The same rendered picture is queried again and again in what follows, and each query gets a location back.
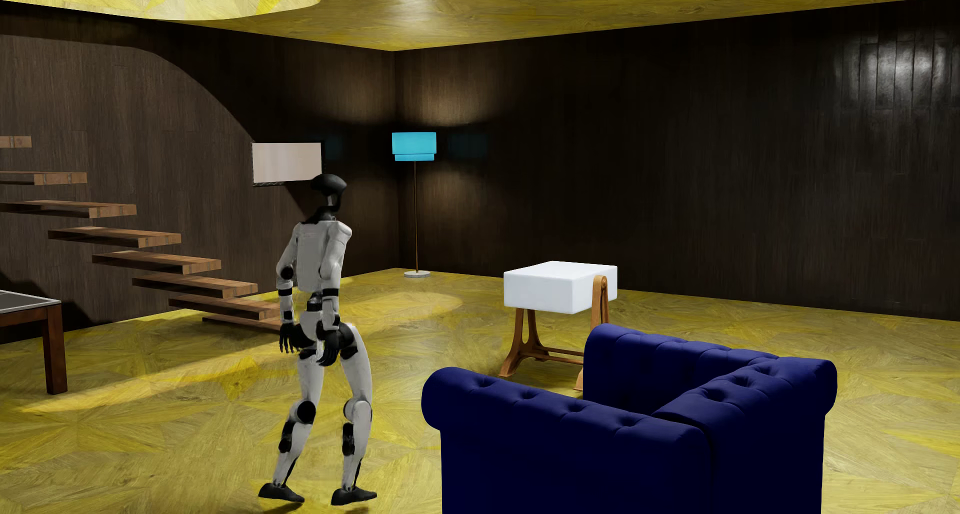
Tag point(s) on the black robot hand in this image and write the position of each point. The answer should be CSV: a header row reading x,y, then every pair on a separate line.
x,y
289,338
328,345

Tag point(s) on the floor lamp cyan shade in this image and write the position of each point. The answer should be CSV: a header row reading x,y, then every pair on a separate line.
x,y
414,146

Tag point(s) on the light cyan endtable wooden legs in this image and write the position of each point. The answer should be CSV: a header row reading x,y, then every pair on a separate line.
x,y
559,285

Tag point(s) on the floating wooden stair step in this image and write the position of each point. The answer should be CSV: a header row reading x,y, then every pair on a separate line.
x,y
157,261
71,209
15,142
195,284
225,306
240,322
41,177
116,236

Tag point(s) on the right robot leg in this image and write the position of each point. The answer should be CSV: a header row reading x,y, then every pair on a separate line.
x,y
355,416

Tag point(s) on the robot leg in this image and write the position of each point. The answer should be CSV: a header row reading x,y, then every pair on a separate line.
x,y
296,416
355,416

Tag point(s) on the left robot leg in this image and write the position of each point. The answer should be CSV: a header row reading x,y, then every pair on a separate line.
x,y
296,416

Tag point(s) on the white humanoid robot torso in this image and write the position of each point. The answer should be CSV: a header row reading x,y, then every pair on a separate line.
x,y
313,255

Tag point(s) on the black robot head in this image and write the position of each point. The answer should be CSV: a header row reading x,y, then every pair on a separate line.
x,y
328,186

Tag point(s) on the dark wooden table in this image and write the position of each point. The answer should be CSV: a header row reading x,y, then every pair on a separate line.
x,y
30,311

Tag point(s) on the navy tufted armchair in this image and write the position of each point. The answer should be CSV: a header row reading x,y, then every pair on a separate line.
x,y
645,424

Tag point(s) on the beige wall panel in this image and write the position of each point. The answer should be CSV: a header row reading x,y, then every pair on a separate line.
x,y
286,161

